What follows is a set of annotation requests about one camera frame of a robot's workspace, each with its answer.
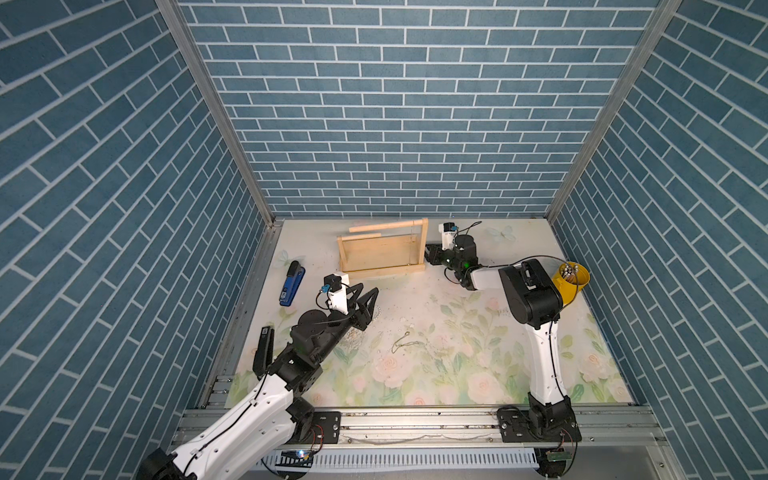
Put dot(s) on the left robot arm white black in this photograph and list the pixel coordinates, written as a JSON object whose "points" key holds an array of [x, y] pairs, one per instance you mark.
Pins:
{"points": [[274, 412]]}

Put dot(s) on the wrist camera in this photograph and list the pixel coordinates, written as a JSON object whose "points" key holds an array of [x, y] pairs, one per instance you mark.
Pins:
{"points": [[335, 287], [448, 232]]}

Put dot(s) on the left green circuit board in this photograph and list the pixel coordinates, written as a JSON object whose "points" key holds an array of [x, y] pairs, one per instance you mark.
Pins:
{"points": [[295, 459]]}

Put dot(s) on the right green circuit board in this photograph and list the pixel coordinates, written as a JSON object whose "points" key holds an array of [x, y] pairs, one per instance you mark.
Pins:
{"points": [[558, 456]]}

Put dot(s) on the black stapler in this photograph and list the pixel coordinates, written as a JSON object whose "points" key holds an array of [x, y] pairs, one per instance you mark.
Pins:
{"points": [[263, 355]]}

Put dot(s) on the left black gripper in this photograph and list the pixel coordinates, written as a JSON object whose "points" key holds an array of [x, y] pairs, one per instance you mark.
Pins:
{"points": [[360, 316]]}

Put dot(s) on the blue stapler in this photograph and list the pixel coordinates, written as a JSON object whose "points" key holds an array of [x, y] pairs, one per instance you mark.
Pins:
{"points": [[291, 285]]}

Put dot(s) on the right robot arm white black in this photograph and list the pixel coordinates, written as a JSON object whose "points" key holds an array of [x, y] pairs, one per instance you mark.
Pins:
{"points": [[535, 302]]}

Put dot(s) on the yellow cup with pens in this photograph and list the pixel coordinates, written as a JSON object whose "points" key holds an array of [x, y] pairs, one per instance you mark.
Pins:
{"points": [[570, 278]]}

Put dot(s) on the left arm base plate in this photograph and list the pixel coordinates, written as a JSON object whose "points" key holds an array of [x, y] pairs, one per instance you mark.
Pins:
{"points": [[319, 427]]}

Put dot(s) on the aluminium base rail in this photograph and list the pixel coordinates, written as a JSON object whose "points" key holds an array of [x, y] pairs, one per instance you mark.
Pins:
{"points": [[601, 425]]}

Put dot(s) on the wooden jewelry display stand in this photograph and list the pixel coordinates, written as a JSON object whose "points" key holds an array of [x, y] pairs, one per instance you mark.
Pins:
{"points": [[395, 248]]}

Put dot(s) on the white slotted cable duct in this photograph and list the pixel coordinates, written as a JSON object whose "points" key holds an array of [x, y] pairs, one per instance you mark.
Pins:
{"points": [[390, 460]]}

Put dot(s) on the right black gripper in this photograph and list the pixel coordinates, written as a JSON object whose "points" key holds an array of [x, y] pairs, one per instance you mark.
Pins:
{"points": [[436, 254]]}

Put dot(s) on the green circuit board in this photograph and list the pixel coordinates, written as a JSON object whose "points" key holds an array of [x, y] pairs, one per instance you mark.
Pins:
{"points": [[295, 459], [558, 456]]}

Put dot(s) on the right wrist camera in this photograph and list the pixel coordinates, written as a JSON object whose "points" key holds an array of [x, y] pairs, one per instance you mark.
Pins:
{"points": [[448, 232]]}

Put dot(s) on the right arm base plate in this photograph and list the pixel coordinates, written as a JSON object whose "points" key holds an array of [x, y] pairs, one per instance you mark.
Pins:
{"points": [[518, 425]]}

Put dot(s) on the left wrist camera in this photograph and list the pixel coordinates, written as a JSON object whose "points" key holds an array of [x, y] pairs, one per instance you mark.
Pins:
{"points": [[335, 287]]}

